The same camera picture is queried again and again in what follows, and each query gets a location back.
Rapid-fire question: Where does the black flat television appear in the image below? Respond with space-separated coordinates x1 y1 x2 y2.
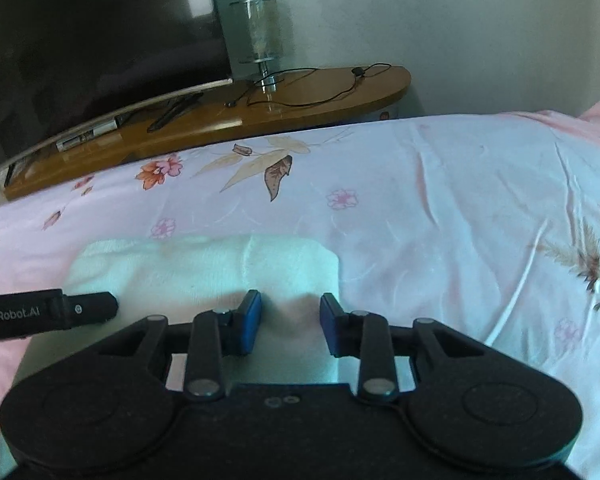
0 0 234 184

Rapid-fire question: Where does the white knit garment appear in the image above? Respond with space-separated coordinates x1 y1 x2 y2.
22 234 362 397

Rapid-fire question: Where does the wooden television stand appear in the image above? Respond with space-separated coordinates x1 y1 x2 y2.
0 65 412 202

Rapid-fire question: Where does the pink floral bed sheet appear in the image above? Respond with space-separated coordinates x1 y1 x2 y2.
0 109 600 480

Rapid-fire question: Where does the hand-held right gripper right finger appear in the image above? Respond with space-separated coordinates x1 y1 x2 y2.
319 292 487 404

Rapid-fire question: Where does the glass table lamp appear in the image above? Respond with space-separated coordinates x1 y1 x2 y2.
229 0 287 94

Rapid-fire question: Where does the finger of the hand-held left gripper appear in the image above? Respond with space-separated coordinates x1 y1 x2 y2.
62 291 119 331

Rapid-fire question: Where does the pink pillow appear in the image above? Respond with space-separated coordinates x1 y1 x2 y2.
525 97 600 155

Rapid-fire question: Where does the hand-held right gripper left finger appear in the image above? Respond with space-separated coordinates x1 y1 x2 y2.
97 289 264 402

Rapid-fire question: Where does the black cable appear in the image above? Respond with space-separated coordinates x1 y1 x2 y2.
225 63 392 109

